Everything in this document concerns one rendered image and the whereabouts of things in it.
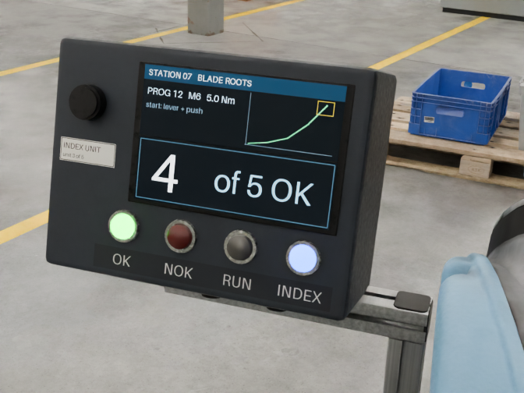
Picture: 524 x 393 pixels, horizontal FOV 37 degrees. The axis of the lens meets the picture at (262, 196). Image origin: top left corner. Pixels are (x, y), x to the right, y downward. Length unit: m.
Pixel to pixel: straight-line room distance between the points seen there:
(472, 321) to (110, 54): 0.44
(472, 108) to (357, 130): 3.38
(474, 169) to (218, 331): 1.81
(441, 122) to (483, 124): 0.20
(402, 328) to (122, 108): 0.29
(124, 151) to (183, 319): 2.01
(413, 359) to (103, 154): 0.31
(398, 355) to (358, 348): 1.83
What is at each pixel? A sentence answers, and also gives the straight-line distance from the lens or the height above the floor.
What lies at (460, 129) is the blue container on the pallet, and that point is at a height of 0.21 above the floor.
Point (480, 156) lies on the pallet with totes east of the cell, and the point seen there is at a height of 0.13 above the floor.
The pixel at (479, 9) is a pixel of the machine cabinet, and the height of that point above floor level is 0.07.
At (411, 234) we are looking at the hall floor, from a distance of 3.28.
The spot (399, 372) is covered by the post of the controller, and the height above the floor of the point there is 0.99.
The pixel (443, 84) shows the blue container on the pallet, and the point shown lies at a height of 0.27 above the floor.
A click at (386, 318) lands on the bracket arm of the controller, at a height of 1.04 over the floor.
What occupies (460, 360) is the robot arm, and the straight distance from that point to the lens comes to 0.26.
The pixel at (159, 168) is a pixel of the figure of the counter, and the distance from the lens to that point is 0.62.
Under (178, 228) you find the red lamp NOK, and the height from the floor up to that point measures 1.13.
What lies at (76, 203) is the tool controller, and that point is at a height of 1.13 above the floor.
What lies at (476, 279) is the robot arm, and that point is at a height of 1.26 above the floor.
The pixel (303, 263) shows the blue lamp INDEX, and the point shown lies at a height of 1.12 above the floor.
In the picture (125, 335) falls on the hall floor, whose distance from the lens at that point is 2.55.
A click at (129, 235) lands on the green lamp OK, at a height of 1.11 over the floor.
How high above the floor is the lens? 1.39
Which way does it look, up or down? 23 degrees down
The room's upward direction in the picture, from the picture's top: 2 degrees clockwise
